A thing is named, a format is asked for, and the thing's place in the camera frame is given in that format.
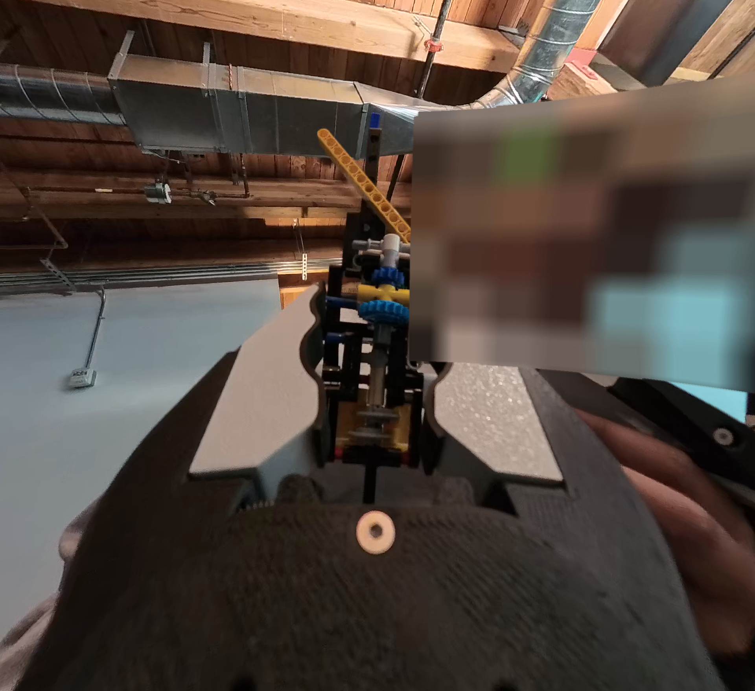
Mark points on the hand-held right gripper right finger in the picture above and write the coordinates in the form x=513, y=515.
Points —
x=501, y=425

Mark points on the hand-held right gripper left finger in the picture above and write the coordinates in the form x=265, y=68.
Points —
x=253, y=408

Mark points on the black and yellow lego model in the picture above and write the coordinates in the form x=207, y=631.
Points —
x=383, y=293

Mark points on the person's left hand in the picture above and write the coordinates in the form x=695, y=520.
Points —
x=696, y=526

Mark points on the black ceiling pipe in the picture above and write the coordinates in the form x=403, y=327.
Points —
x=446, y=1

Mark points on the wall junction box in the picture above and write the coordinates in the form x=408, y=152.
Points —
x=82, y=378

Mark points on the metal wall conduit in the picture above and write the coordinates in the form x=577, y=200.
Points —
x=97, y=325

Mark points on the rectangular metal air duct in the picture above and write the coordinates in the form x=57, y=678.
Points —
x=265, y=113

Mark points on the spiral metal duct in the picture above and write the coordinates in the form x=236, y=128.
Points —
x=53, y=92

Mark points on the spiral metal elbow duct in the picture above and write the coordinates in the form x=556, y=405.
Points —
x=560, y=13

